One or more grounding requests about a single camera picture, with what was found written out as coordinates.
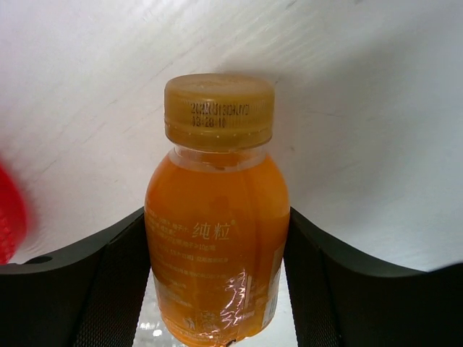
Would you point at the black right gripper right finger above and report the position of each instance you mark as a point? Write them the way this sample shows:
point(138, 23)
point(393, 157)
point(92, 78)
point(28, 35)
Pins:
point(341, 296)

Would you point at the orange juice bottle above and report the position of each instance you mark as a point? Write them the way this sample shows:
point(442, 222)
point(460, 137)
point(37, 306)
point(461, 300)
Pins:
point(217, 210)

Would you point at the red mesh plastic bin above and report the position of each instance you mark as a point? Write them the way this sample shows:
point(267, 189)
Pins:
point(13, 217)

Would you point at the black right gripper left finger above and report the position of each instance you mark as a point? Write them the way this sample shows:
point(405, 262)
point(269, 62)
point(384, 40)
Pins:
point(89, 293)

